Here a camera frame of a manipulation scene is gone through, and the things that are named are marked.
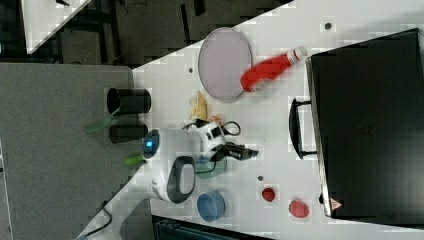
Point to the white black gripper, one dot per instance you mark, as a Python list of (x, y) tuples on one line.
[(207, 136)]

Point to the red plush ketchup bottle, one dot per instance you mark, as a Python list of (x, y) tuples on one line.
[(258, 76)]

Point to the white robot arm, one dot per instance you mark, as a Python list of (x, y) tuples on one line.
[(168, 172)]

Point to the round grey plate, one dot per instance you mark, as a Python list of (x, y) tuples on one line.
[(224, 57)]

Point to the green cup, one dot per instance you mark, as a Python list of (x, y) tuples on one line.
[(207, 170)]

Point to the yellow plush fries toy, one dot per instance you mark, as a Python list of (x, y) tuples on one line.
[(199, 109)]

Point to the blue bowl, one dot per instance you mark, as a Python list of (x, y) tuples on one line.
[(211, 206)]

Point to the small red plush toy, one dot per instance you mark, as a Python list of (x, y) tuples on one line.
[(268, 194)]

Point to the red plush tomato toy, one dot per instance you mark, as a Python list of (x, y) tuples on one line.
[(298, 209)]

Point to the large black cylinder cup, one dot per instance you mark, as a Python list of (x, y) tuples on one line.
[(128, 101)]

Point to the small black cylinder cup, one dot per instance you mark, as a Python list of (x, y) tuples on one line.
[(125, 133)]

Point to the black steel toaster oven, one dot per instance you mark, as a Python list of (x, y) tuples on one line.
[(367, 110)]

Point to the white side table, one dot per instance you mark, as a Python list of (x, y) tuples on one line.
[(43, 18)]

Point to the bright green utensil handle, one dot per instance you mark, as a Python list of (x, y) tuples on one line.
[(133, 160)]

